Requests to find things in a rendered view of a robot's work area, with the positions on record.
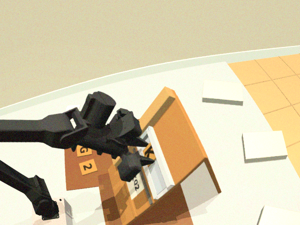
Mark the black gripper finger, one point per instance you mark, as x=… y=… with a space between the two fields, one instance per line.
x=144 y=160
x=137 y=142

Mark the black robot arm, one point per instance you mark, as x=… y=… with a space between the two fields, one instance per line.
x=57 y=131

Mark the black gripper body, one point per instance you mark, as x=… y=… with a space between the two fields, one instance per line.
x=130 y=165

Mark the orange letter tile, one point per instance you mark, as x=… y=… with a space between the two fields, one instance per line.
x=83 y=151
x=149 y=152
x=88 y=167

